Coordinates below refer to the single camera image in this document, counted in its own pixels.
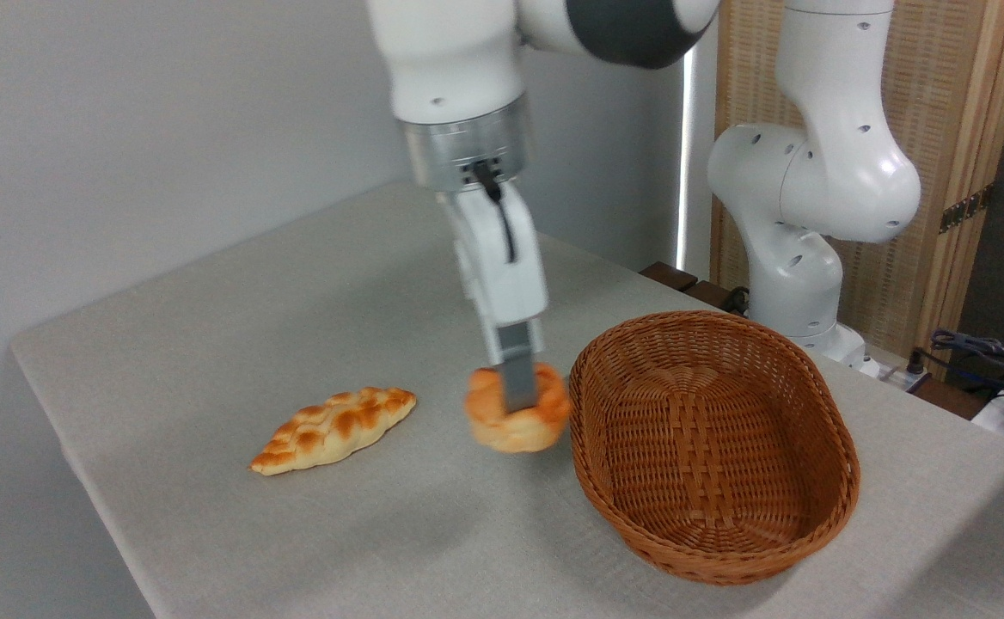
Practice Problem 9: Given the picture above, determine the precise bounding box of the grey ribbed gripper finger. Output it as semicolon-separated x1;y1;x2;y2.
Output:
481;317;547;414

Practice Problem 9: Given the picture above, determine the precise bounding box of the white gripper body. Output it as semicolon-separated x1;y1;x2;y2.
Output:
445;181;550;329

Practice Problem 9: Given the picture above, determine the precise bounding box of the round braided bread bun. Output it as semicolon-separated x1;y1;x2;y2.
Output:
464;361;572;455

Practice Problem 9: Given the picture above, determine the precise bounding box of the long braided bread loaf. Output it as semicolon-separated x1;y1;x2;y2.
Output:
248;386;419;477

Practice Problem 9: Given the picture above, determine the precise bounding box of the brown woven wicker basket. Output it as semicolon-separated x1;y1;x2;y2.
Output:
568;310;862;587

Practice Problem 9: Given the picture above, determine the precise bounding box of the dark brown wooden block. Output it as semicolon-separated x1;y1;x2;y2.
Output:
683;279;740;311
639;261;700;294

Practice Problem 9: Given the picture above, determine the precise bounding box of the grey tablecloth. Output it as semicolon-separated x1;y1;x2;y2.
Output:
10;180;1004;619

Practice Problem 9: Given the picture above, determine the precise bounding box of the white power strip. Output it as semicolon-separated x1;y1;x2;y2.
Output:
875;365;933;393

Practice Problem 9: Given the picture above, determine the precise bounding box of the metal screen hinge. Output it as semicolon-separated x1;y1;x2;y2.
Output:
938;184;995;235

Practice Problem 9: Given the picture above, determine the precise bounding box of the wooden bamboo folding screen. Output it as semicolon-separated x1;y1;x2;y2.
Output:
712;0;1004;379

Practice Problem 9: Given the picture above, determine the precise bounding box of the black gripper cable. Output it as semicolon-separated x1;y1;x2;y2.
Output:
471;161;518;264

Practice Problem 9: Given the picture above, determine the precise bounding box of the blue grey cable bundle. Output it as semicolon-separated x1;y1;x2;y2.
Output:
930;328;1004;389

